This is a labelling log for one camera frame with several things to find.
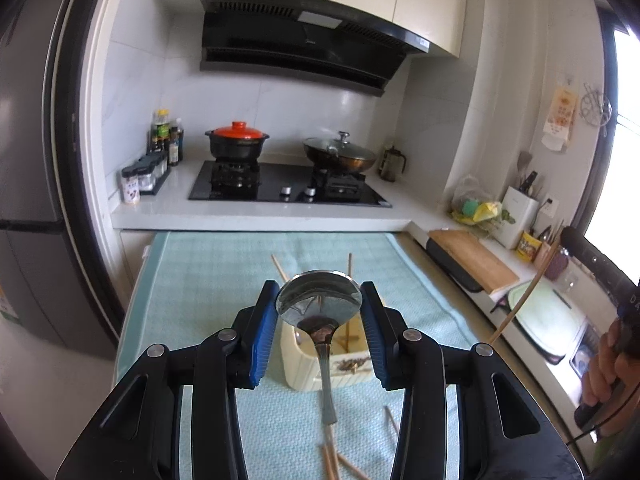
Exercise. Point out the black range hood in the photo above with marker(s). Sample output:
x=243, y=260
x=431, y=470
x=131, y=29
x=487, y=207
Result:
x=300, y=45

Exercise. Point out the hanging metal trivet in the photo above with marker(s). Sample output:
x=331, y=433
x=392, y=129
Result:
x=597, y=107

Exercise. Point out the white wall socket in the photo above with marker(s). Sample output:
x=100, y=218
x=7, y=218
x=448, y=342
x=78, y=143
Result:
x=549, y=205

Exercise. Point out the grey refrigerator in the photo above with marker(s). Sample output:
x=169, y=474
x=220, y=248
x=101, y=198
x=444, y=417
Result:
x=30, y=160

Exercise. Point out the teal woven towel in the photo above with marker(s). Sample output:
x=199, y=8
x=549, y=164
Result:
x=225, y=260

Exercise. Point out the glass french press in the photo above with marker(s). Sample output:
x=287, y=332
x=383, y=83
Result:
x=392, y=165

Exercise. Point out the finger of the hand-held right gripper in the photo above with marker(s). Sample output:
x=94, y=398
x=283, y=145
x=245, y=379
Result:
x=595, y=262

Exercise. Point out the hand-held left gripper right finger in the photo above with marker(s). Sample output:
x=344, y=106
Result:
x=375, y=340

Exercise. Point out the hanging paper calendar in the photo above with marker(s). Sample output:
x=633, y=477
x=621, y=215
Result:
x=562, y=115

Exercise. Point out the rack of spice jars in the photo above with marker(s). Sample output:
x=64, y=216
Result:
x=152, y=175

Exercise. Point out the wok with glass lid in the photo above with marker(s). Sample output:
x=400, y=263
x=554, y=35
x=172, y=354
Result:
x=340, y=155

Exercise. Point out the person's right hand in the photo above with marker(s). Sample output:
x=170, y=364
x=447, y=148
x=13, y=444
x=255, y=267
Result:
x=600, y=370

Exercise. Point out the window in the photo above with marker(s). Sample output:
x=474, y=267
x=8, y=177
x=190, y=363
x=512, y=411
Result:
x=625, y=135

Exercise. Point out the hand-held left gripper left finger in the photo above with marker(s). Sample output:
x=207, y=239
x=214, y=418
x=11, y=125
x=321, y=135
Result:
x=262, y=340

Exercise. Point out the metal spoon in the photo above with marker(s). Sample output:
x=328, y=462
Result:
x=315, y=300

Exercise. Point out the dark sauce bottle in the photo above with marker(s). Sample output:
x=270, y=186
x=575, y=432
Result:
x=175, y=147

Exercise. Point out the wooden cutting board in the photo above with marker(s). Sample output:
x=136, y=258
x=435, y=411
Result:
x=475, y=260

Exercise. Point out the black tray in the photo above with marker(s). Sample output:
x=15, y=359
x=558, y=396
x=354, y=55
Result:
x=450, y=265

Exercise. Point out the white label spice jar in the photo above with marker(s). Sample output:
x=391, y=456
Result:
x=131, y=190

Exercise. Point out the green cutting board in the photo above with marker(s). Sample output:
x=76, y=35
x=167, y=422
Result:
x=550, y=320

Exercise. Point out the white knife holder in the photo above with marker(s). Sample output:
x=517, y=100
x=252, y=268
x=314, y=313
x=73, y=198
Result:
x=520, y=217

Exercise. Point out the black pot with red lid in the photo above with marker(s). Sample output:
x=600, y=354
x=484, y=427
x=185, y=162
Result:
x=237, y=142

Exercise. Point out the wooden chopstick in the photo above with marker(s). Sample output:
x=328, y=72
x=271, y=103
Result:
x=520, y=305
x=327, y=462
x=350, y=265
x=336, y=467
x=280, y=267
x=352, y=466

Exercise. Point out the green label oil bottle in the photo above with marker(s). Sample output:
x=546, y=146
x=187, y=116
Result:
x=161, y=132

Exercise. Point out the kitchen sink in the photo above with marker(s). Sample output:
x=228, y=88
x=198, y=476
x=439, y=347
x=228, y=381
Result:
x=585, y=360

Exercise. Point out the black gas cooktop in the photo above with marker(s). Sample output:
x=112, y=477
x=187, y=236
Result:
x=280, y=185

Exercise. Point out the yellow cup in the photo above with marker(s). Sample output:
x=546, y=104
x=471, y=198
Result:
x=529, y=246

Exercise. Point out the cream utensil holder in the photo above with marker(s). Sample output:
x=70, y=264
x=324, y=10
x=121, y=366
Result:
x=300, y=370

